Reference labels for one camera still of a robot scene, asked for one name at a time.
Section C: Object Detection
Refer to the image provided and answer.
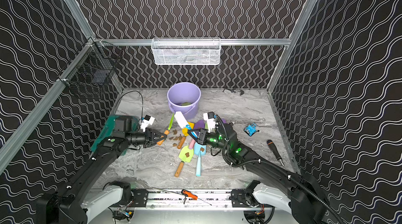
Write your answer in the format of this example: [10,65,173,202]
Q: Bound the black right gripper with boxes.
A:
[187,128,230,154]

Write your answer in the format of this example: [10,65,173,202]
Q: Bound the green pointed trowel wooden handle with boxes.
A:
[157,114,174,145]

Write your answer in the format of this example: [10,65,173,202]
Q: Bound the yellow square trowel wooden handle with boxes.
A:
[177,122,195,150]

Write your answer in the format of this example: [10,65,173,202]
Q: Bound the white brush blue handle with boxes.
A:
[174,112,198,141]

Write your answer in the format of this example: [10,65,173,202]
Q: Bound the light green square trowel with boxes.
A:
[174,145,194,178]

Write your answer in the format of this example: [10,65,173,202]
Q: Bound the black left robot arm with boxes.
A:
[36,116,167,224]

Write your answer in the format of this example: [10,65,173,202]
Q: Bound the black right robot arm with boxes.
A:
[190,124,344,224]

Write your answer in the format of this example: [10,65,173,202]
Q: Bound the light blue trowel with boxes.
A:
[194,142,207,176]

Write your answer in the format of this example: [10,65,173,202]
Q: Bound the brown soil pieces on table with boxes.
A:
[168,129,186,147]

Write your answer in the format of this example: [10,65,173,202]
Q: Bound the purple plastic bucket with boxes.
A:
[167,82,202,120]

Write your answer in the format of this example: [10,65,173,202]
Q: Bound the blue tape measure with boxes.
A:
[244,123,259,137]

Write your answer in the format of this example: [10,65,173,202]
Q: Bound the green plastic tool case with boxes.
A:
[91,115,139,152]

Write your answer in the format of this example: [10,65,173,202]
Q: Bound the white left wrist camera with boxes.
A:
[140,115,155,132]

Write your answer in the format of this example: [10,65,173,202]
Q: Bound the purple trowel pink handle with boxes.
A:
[187,120,208,151]

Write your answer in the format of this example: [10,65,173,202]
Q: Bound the black orange screwdriver handle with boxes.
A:
[267,139,285,166]

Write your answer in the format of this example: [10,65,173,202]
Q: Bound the orange handled screwdriver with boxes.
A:
[181,189,198,201]

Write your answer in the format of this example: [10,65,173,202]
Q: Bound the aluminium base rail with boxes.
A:
[62,188,315,211]

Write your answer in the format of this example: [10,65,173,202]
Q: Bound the white wire basket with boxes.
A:
[151,38,222,66]

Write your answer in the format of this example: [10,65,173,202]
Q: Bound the black wire basket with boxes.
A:
[59,37,124,100]

